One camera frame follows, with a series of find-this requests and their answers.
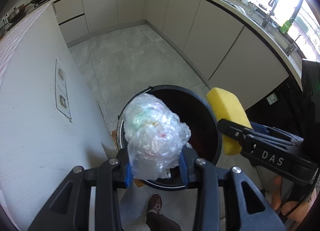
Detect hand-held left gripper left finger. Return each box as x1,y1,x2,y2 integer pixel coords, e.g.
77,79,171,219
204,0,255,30
27,150,132,231

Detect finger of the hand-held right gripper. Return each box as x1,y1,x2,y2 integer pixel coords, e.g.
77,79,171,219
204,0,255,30
250,121,304,147
216,119,255,152

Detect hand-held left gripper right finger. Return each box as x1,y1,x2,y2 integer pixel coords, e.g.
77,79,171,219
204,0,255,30
180,146,285,231

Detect yellow sponge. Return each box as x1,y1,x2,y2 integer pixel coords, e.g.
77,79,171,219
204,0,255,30
206,87,253,156

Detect black plastic bucket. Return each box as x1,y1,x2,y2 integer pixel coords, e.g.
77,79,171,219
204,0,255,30
117,85,223,191

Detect clear plastic bag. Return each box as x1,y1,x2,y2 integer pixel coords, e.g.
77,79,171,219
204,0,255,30
124,93,192,181

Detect person's right hand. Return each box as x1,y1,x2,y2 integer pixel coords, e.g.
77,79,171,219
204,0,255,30
271,175,315,224

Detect black built-in dishwasher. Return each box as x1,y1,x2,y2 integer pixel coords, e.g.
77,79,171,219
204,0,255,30
245,74,304,142

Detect person's left shoe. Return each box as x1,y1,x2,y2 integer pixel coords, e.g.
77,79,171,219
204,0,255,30
147,193,163,214

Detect person's left leg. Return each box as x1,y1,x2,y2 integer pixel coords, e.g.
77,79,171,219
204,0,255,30
146,212,182,231

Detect small chrome tap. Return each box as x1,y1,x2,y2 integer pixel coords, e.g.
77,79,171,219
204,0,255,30
285,35,303,55

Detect steel kitchen sink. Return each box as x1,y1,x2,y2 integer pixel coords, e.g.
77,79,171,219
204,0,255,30
225,0,300,57

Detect white kitchen island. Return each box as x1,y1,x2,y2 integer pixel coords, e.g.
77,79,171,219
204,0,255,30
0,3,119,224

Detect clear socket panel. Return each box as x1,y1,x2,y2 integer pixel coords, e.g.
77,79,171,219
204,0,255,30
55,59,73,123

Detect green detergent bottle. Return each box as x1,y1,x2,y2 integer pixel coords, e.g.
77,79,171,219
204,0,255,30
279,18,294,34

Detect dark kitchen faucet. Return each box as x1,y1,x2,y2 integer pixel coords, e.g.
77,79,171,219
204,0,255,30
261,0,279,27

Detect beige lower cabinets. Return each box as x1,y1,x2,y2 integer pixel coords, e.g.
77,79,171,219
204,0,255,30
54,0,297,110

